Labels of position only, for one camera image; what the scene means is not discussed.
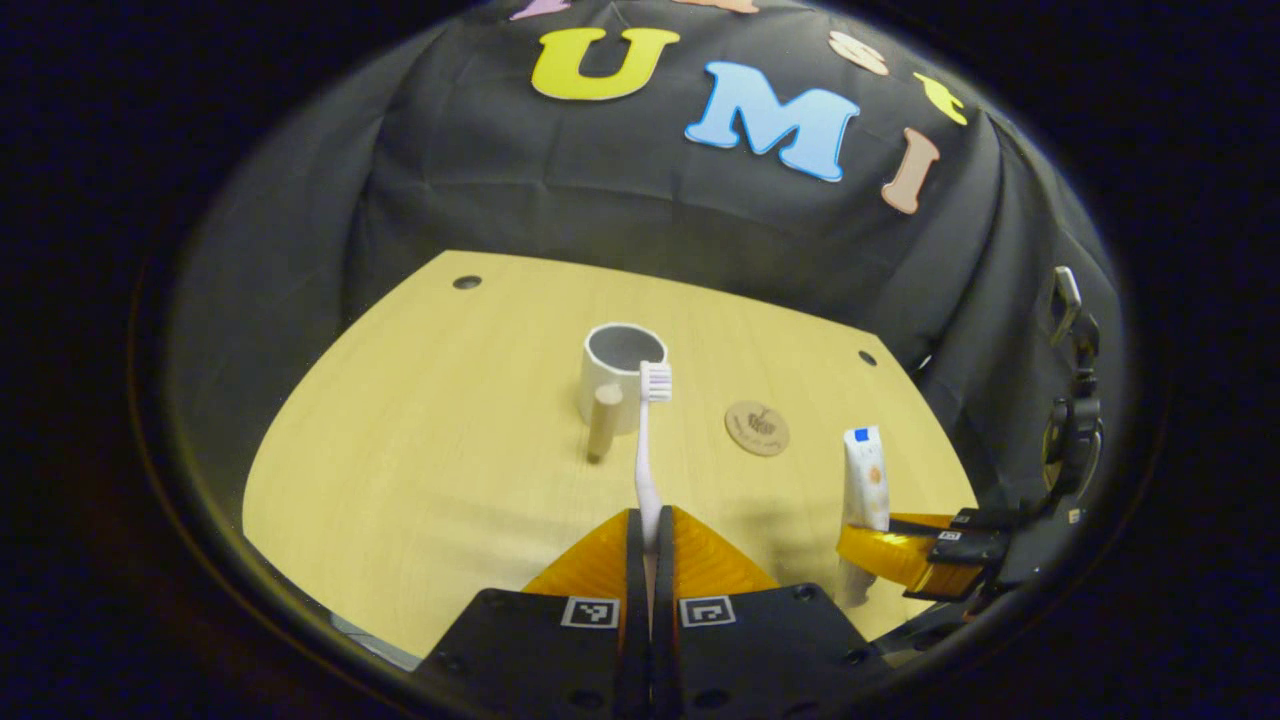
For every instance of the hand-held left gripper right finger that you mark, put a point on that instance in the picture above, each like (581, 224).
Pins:
(666, 650)

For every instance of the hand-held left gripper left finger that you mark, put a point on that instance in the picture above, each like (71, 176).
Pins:
(634, 650)

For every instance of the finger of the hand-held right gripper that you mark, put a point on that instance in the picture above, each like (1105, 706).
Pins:
(975, 520)
(890, 555)

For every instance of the white toothpaste tube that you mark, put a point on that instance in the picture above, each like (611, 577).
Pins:
(866, 480)

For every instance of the pink and white toothbrush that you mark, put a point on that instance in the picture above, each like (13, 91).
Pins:
(647, 470)

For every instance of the round brown coaster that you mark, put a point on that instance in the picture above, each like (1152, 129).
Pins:
(757, 428)

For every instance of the light wooden desktop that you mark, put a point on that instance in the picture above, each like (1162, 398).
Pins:
(430, 450)

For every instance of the black backdrop cloth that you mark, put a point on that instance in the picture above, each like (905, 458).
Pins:
(600, 180)

